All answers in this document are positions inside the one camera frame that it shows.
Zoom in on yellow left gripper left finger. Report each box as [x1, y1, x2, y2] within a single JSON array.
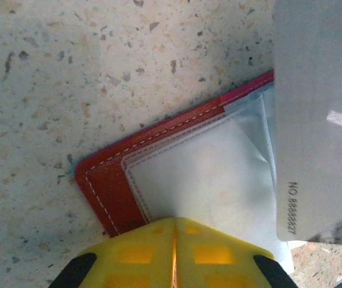
[[48, 217, 177, 288]]

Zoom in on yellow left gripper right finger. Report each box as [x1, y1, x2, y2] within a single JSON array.
[[173, 217, 299, 288]]

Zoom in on red leather card holder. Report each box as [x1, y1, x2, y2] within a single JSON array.
[[74, 68, 295, 274]]

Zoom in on white membership card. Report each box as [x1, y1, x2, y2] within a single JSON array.
[[271, 0, 342, 249]]

